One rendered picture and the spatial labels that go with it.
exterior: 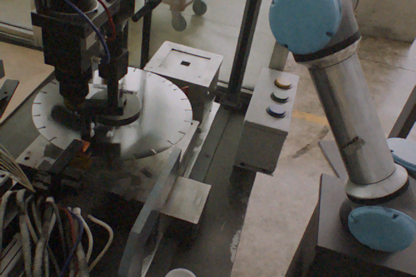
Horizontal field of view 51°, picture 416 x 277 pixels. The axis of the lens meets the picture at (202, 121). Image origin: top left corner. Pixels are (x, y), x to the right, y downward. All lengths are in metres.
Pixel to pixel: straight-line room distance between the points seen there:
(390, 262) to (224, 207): 0.38
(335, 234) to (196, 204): 0.34
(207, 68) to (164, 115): 0.32
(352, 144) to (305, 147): 1.71
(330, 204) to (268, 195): 1.05
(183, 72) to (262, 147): 0.30
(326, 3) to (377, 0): 3.33
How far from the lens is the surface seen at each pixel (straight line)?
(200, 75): 1.18
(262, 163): 1.13
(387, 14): 4.11
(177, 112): 0.95
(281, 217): 2.10
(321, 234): 1.07
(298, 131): 2.62
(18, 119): 1.26
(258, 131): 1.07
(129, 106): 0.94
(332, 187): 1.19
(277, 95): 1.16
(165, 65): 1.21
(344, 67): 0.77
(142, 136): 0.88
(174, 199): 0.94
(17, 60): 1.50
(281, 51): 1.27
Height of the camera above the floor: 1.52
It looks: 37 degrees down
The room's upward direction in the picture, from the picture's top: 10 degrees clockwise
